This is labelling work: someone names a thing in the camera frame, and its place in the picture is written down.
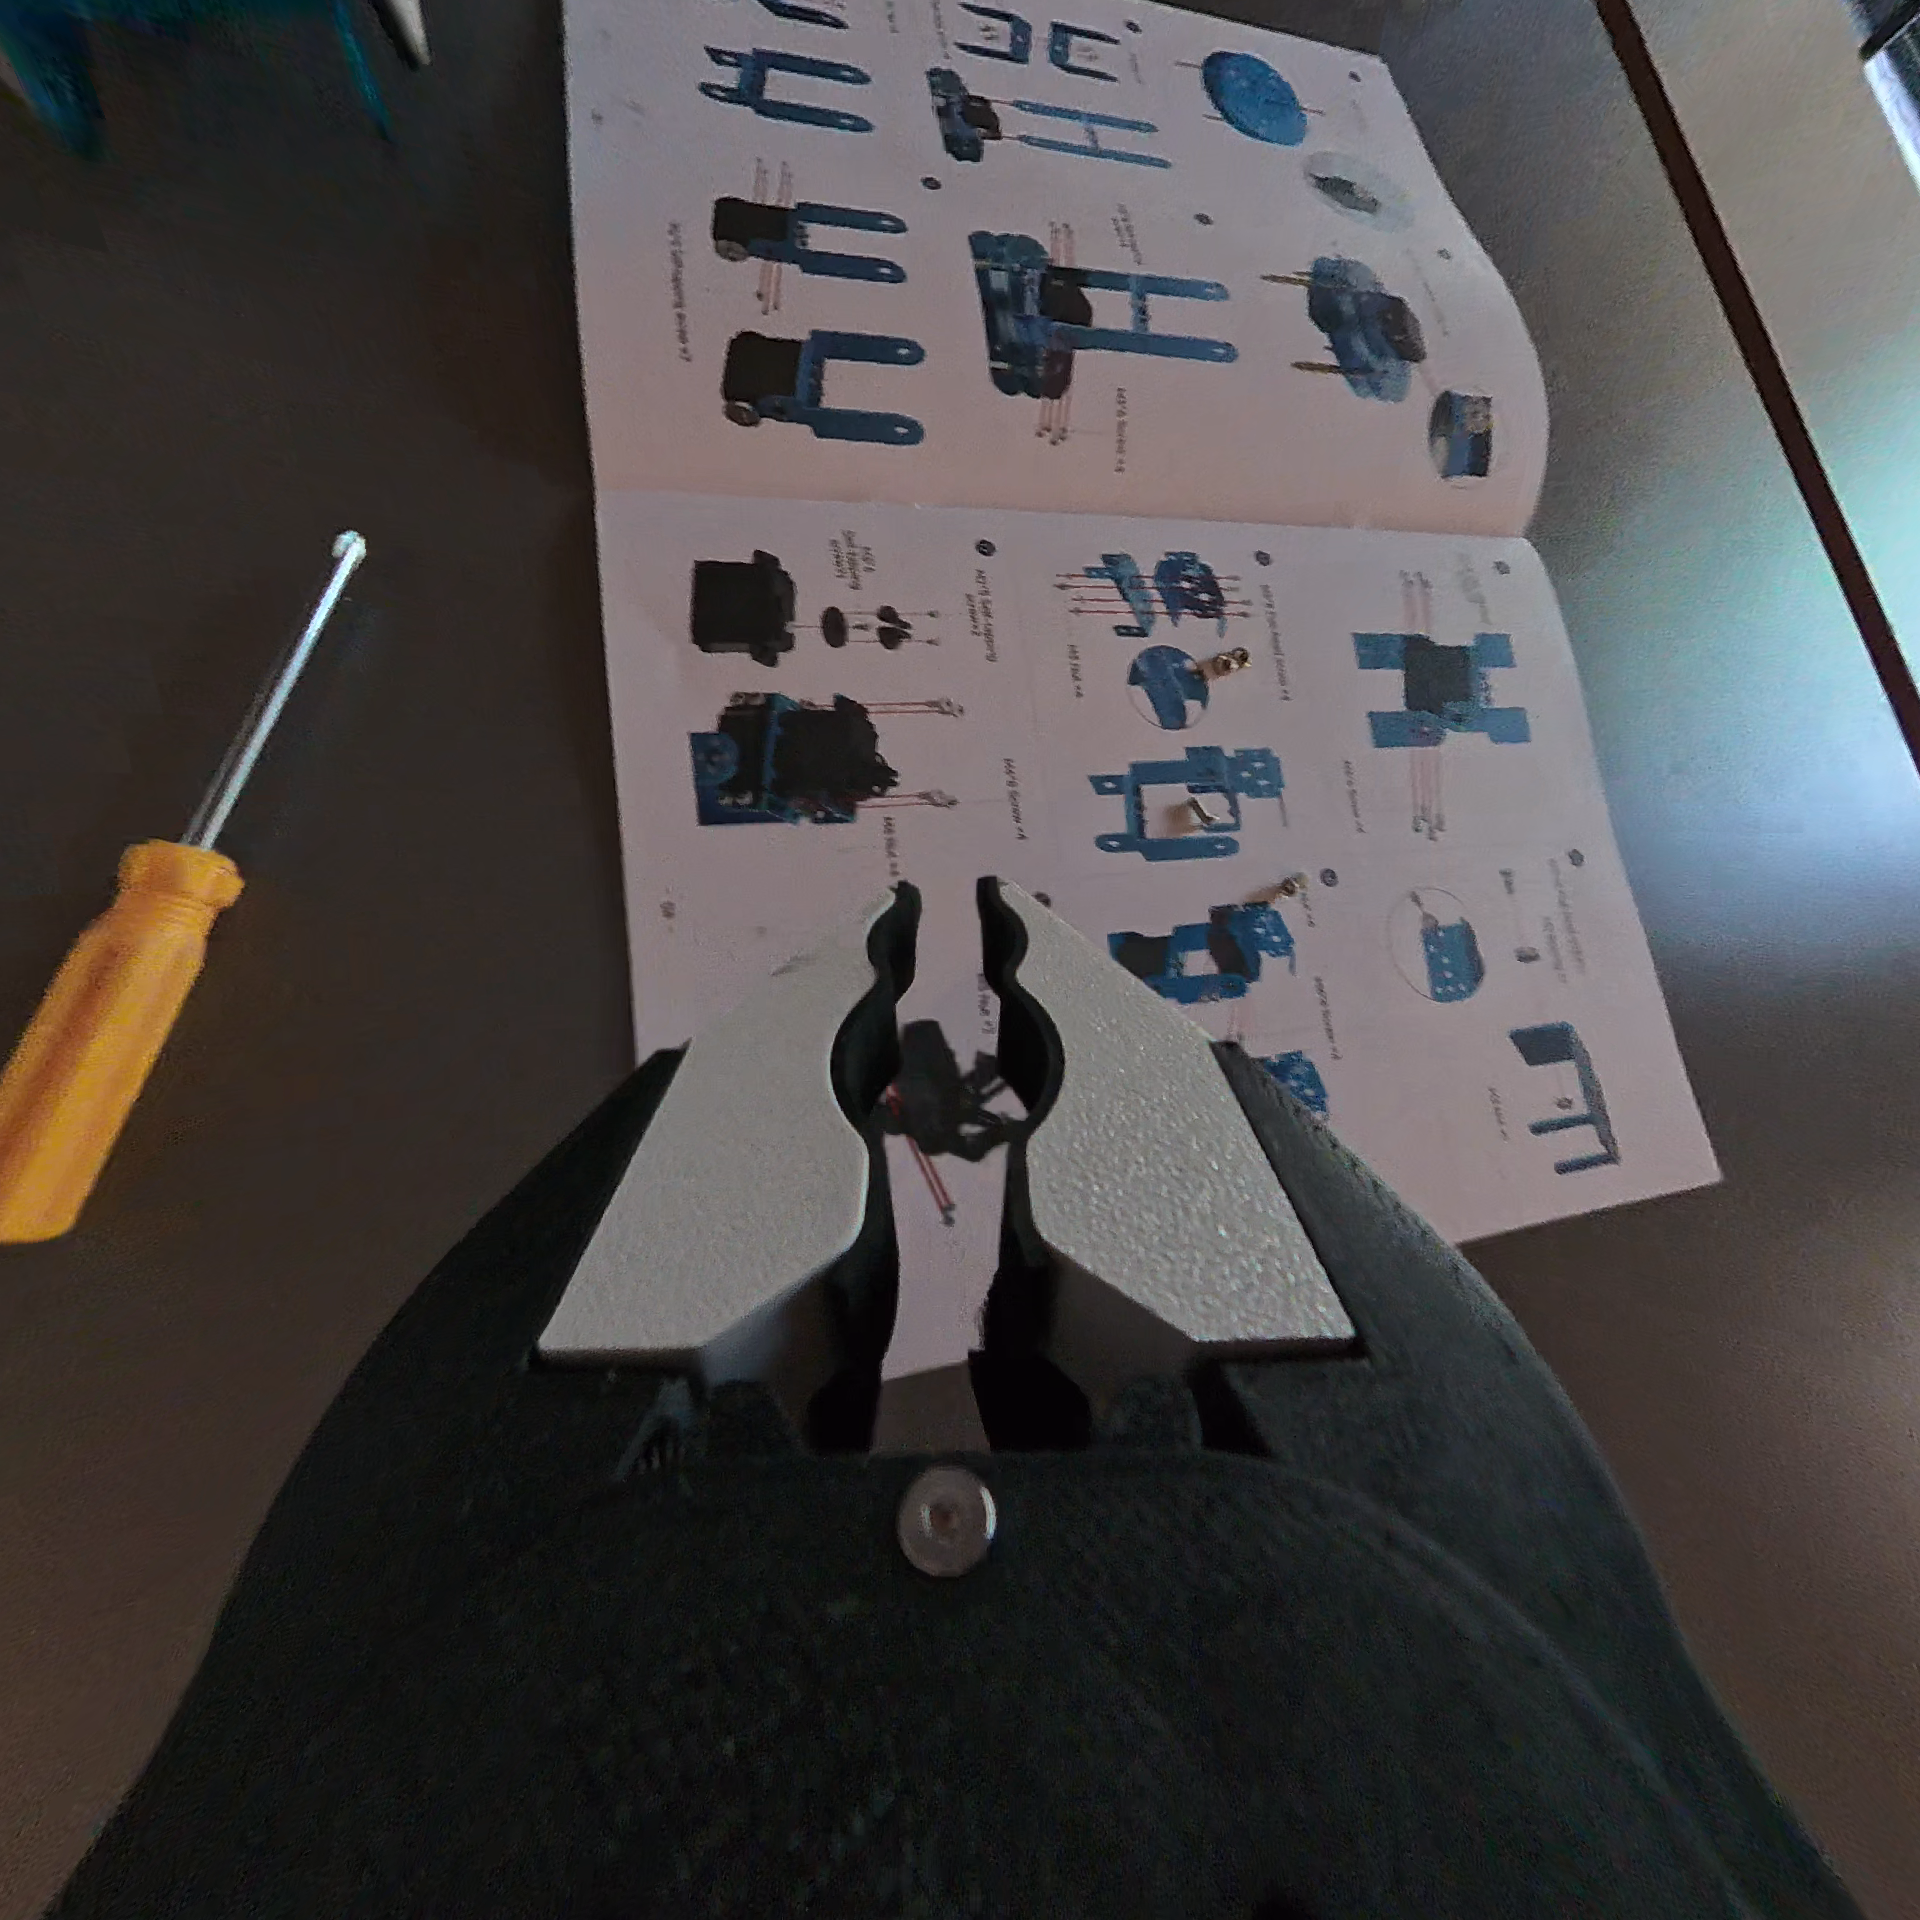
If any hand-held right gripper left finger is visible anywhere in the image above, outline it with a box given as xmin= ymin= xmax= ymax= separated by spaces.
xmin=535 ymin=883 xmax=925 ymax=1453

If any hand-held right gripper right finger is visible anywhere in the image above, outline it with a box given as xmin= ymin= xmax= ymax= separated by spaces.
xmin=971 ymin=876 xmax=1362 ymax=1453

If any blue metal bracket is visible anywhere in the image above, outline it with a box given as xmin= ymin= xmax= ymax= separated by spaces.
xmin=0 ymin=0 xmax=401 ymax=160

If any yellow handled screwdriver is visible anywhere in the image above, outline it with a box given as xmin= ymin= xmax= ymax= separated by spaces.
xmin=0 ymin=528 xmax=371 ymax=1248

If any dark grey desk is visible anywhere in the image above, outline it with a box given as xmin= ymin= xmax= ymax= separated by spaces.
xmin=0 ymin=0 xmax=1920 ymax=1518

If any assembly instruction booklet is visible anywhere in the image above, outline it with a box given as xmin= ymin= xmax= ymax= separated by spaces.
xmin=563 ymin=0 xmax=1725 ymax=1373

